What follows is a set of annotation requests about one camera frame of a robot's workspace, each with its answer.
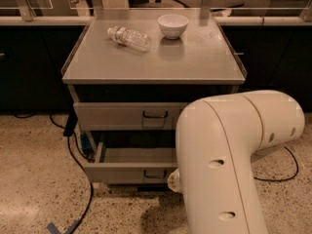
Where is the blue power box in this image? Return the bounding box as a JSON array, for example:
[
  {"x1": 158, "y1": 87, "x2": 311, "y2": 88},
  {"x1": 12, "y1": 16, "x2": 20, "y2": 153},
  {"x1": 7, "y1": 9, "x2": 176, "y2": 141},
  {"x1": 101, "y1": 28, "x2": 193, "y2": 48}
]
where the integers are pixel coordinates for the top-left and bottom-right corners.
[{"x1": 80, "y1": 134, "x2": 94, "y2": 156}]

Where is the white ceramic bowl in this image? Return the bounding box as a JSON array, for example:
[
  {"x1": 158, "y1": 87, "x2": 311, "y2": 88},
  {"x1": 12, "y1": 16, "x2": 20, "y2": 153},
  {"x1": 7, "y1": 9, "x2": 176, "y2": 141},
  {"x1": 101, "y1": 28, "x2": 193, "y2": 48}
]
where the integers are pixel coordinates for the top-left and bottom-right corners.
[{"x1": 158, "y1": 14, "x2": 189, "y2": 39}]

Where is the black drawer handle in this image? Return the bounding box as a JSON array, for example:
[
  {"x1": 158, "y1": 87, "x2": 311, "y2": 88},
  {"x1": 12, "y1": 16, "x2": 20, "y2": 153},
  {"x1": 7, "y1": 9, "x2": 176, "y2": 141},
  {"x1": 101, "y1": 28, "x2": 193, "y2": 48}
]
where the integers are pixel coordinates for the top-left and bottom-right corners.
[
  {"x1": 143, "y1": 170, "x2": 167, "y2": 179},
  {"x1": 142, "y1": 111, "x2": 169, "y2": 119}
]

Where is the grey drawer cabinet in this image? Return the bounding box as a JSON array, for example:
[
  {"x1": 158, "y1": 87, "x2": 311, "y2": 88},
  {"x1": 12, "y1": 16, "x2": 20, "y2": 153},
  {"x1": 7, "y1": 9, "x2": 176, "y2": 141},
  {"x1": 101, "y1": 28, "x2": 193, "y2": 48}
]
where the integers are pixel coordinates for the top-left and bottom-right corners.
[{"x1": 60, "y1": 8, "x2": 248, "y2": 163}]

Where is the black floor cable left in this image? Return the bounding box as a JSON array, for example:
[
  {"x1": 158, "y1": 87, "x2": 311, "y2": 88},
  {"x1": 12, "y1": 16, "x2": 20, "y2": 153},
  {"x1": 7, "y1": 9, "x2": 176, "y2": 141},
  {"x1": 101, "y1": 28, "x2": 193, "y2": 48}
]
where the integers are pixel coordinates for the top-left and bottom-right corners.
[{"x1": 12, "y1": 112, "x2": 96, "y2": 234}]

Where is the black middle drawer handle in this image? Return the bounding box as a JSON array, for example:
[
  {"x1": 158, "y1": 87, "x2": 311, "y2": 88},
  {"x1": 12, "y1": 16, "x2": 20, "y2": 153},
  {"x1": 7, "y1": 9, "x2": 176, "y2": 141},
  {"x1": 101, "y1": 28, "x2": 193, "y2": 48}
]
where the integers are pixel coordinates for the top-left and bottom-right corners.
[{"x1": 143, "y1": 170, "x2": 167, "y2": 179}]

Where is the blue floor tape marker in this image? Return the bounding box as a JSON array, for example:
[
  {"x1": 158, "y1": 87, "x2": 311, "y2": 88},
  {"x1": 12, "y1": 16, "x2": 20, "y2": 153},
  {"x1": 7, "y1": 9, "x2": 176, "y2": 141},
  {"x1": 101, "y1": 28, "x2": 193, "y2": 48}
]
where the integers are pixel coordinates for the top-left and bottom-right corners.
[{"x1": 47, "y1": 220, "x2": 79, "y2": 234}]

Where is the black floor cable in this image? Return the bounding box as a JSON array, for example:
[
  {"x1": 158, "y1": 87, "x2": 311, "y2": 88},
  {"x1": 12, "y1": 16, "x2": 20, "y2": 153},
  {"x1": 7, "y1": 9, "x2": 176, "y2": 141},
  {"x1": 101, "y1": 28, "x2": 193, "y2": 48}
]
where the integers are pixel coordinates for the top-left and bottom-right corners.
[
  {"x1": 253, "y1": 145, "x2": 300, "y2": 182},
  {"x1": 12, "y1": 112, "x2": 96, "y2": 234}
]

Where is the white horizontal rail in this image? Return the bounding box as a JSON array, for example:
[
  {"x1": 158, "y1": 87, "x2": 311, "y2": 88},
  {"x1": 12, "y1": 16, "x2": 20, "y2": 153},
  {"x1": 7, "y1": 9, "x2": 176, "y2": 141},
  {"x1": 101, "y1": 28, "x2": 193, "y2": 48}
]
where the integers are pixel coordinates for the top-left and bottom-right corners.
[{"x1": 0, "y1": 17, "x2": 312, "y2": 26}]

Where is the clear plastic water bottle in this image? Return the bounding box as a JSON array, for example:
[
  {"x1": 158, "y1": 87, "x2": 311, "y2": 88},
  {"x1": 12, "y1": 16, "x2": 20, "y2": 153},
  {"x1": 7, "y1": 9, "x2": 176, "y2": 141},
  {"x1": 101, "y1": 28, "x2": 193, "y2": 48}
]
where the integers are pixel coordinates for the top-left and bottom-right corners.
[{"x1": 107, "y1": 25, "x2": 151, "y2": 52}]

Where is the grey drawer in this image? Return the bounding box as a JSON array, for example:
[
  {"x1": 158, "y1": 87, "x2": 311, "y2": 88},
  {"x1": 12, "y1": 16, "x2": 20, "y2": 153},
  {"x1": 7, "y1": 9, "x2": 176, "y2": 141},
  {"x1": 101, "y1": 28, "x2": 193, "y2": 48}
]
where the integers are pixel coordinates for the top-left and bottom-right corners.
[
  {"x1": 73, "y1": 102, "x2": 186, "y2": 131},
  {"x1": 83, "y1": 142, "x2": 177, "y2": 184}
]

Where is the black top drawer handle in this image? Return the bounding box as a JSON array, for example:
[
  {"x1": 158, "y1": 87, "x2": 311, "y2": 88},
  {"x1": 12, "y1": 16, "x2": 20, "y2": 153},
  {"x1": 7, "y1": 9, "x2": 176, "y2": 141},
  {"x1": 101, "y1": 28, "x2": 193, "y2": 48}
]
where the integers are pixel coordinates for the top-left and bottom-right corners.
[{"x1": 142, "y1": 111, "x2": 169, "y2": 119}]

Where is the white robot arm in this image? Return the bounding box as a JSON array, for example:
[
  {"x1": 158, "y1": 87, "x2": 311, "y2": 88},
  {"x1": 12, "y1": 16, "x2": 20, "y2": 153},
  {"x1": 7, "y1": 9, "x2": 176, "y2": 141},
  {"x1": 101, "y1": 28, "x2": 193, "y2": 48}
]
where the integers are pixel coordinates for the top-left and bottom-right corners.
[{"x1": 175, "y1": 91, "x2": 305, "y2": 234}]

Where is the grey top drawer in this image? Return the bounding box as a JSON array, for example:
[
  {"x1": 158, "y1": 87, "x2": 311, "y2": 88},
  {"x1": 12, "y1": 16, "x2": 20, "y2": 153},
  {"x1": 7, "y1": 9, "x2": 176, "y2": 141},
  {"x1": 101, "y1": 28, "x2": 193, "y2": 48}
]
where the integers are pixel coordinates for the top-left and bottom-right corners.
[{"x1": 73, "y1": 102, "x2": 186, "y2": 131}]

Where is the black floor cable right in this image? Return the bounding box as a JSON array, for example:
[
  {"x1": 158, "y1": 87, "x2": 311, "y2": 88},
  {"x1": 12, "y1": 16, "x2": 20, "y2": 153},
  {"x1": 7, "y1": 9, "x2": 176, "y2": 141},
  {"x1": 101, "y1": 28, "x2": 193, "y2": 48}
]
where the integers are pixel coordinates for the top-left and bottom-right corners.
[{"x1": 253, "y1": 145, "x2": 300, "y2": 182}]

